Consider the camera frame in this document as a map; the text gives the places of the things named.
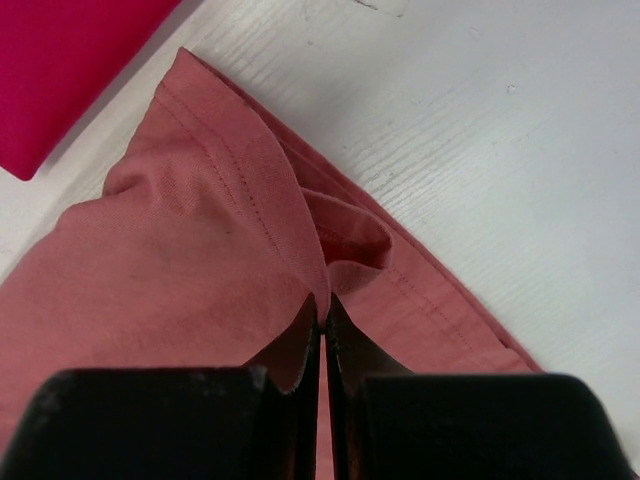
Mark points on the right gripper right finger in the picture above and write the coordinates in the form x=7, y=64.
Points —
x=391, y=423

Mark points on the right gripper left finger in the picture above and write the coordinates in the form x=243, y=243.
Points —
x=255, y=421

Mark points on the salmon pink t shirt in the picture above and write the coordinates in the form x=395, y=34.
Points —
x=209, y=235

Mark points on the folded red t shirt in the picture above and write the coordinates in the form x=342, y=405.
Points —
x=56, y=58

